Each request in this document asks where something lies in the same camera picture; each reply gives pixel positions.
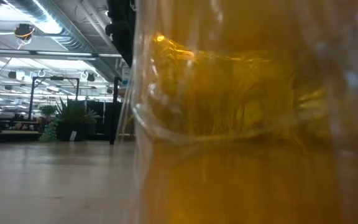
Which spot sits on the white medicine bottle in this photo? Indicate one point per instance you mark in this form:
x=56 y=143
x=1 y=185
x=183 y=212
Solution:
x=126 y=77

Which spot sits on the orange pill bottle white cap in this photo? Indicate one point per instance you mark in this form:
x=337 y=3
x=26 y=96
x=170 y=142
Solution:
x=244 y=155

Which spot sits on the black spotlight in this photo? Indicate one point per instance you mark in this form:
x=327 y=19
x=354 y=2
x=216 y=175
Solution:
x=91 y=77

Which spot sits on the black office partition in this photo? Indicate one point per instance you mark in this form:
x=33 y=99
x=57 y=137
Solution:
x=102 y=115

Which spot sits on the potted succulent plant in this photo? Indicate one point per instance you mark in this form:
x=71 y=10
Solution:
x=73 y=119

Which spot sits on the small background potted plant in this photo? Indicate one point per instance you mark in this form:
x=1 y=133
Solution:
x=48 y=110

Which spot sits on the white plant tag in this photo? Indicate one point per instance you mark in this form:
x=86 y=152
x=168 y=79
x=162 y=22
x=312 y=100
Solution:
x=73 y=136

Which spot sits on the wooden shelf black frame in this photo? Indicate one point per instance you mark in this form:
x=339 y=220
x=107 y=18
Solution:
x=113 y=118

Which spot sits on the black metal rig frame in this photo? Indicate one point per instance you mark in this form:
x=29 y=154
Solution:
x=31 y=93

